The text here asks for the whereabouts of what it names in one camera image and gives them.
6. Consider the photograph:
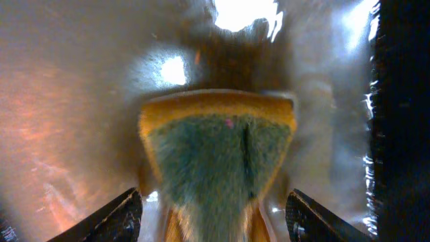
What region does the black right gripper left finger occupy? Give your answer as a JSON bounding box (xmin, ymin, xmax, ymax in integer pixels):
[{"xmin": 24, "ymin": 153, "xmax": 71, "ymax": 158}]
[{"xmin": 49, "ymin": 188, "xmax": 142, "ymax": 242}]

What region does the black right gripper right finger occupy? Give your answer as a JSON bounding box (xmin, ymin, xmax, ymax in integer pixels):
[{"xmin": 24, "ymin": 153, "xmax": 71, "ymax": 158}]
[{"xmin": 286, "ymin": 189, "xmax": 372, "ymax": 242}]

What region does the green yellow sponge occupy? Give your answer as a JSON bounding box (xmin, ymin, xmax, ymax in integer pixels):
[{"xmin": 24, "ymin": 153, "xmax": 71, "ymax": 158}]
[{"xmin": 138, "ymin": 89, "xmax": 297, "ymax": 241}]

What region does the black tray with water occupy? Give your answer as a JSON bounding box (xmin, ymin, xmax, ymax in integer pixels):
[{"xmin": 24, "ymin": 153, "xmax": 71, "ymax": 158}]
[{"xmin": 1, "ymin": 1, "xmax": 429, "ymax": 241}]

